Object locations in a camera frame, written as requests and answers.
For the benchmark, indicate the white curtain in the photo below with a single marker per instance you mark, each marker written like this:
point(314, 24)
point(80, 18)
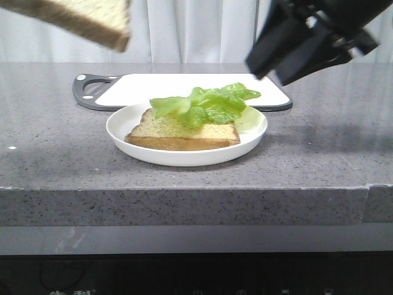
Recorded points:
point(161, 32)

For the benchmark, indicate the dark appliance front panel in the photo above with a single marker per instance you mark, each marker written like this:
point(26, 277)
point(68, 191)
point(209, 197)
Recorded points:
point(209, 273)

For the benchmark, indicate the toast bread slice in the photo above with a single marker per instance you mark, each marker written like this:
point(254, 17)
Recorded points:
point(103, 22)
point(169, 134)

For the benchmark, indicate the green lettuce leaf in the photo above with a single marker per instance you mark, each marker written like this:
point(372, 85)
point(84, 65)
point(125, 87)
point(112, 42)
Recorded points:
point(206, 106)

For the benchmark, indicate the white grey cutting board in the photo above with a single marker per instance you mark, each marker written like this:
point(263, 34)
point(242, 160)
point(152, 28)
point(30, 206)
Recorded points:
point(111, 93)

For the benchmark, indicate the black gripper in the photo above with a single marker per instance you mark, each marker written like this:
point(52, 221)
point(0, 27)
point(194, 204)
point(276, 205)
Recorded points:
point(299, 38)

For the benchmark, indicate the white round plate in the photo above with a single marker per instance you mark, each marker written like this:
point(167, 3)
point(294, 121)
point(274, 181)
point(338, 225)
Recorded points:
point(120, 123)

